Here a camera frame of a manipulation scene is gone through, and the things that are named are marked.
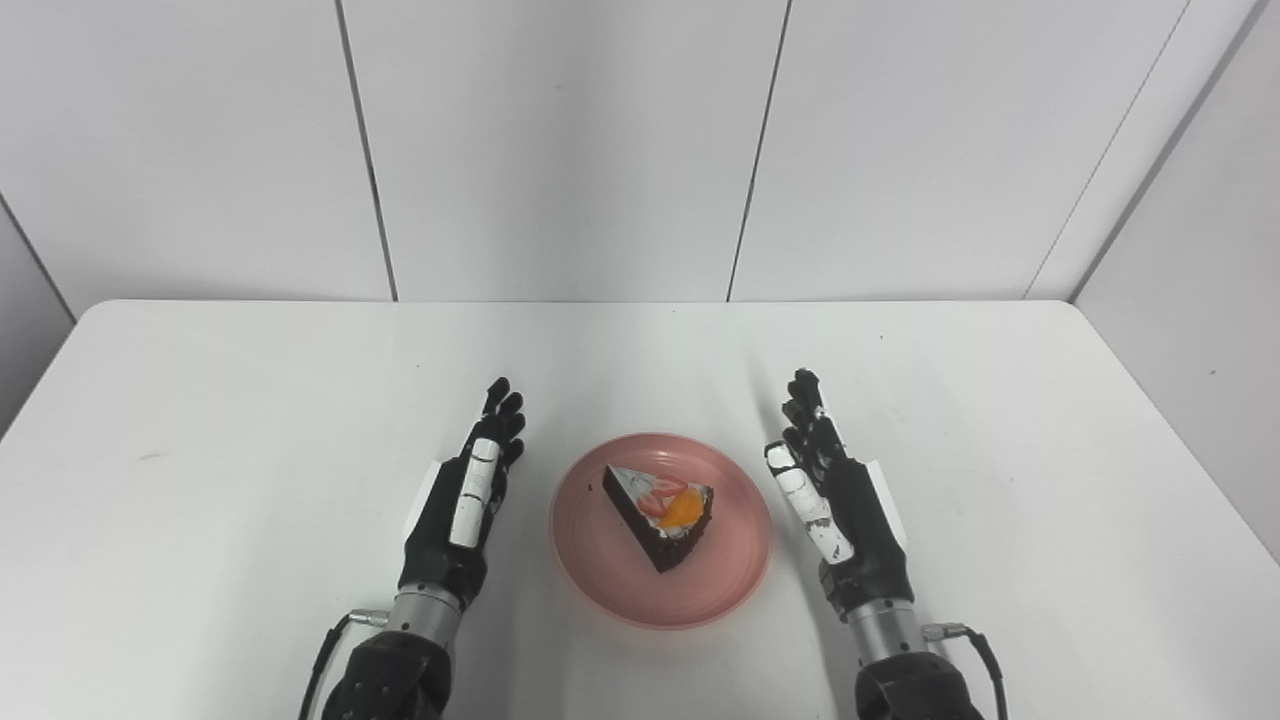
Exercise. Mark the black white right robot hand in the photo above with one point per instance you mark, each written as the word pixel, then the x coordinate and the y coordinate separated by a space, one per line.
pixel 870 540

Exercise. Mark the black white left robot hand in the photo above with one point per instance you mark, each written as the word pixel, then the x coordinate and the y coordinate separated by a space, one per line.
pixel 440 545

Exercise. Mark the pink round plate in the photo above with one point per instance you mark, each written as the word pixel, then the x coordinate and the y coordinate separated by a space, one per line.
pixel 610 570

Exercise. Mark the chocolate fruit cake slice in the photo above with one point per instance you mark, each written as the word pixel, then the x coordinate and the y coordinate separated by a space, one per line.
pixel 665 520

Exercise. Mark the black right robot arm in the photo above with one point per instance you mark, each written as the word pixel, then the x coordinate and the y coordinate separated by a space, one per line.
pixel 910 680

